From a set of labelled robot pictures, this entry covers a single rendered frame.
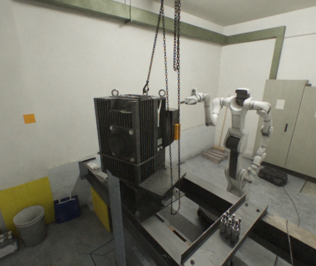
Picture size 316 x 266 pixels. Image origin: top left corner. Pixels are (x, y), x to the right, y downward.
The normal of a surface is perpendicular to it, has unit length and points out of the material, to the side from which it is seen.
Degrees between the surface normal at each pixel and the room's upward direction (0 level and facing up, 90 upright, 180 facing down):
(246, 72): 90
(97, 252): 7
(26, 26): 90
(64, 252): 0
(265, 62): 90
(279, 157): 90
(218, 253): 0
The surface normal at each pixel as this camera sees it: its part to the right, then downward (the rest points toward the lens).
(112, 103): 0.82, 0.17
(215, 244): 0.00, -0.95
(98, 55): 0.65, 0.23
